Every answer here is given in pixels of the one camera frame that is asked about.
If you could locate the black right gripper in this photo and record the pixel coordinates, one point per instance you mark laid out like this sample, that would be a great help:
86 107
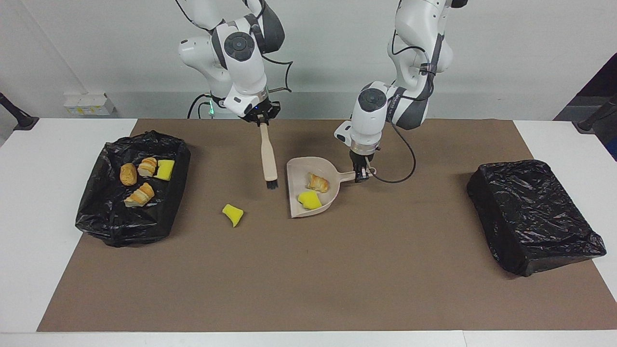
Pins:
264 112

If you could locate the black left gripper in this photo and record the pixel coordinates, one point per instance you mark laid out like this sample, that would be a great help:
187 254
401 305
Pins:
362 158

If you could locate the beige hand brush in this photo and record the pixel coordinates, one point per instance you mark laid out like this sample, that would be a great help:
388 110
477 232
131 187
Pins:
268 154

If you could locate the small torn croissant piece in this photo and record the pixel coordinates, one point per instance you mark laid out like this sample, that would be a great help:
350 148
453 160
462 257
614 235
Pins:
318 183

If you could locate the beige plastic dustpan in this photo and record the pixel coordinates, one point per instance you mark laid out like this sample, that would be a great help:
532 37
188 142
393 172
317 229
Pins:
299 168

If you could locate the blocky yellow sponge piece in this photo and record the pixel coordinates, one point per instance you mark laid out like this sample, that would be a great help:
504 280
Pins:
310 200

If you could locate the curved yellow sponge piece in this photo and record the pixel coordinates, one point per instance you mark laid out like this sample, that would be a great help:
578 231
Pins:
233 213

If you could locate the green and yellow sponge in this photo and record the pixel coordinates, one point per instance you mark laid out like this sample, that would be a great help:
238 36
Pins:
165 170

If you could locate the pale croissant chunk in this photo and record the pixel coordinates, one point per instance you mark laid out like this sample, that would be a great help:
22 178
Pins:
147 166

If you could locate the orange striped croissant piece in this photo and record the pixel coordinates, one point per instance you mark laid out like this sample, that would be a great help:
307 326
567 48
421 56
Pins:
140 195

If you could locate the brown round bun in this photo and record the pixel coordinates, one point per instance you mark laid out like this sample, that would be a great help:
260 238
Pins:
128 174

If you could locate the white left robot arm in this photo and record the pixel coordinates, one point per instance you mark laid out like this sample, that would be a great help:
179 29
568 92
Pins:
381 111

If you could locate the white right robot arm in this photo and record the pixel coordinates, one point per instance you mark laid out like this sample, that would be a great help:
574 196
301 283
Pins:
241 62

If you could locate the boxy black bag-lined bin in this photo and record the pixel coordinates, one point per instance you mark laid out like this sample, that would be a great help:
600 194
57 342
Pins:
530 212

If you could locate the crumpled black bag-lined bin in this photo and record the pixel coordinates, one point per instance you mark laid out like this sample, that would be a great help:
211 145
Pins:
106 217

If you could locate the brown paper table mat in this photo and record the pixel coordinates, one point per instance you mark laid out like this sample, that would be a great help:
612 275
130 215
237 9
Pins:
337 289

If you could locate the black stand leg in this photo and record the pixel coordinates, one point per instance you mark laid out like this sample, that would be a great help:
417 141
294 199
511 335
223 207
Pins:
590 123
21 120

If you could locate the dark background furniture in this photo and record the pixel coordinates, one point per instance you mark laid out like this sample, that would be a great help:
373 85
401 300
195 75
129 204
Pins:
602 86

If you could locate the white wall power strip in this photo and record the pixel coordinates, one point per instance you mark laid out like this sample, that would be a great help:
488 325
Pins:
89 104

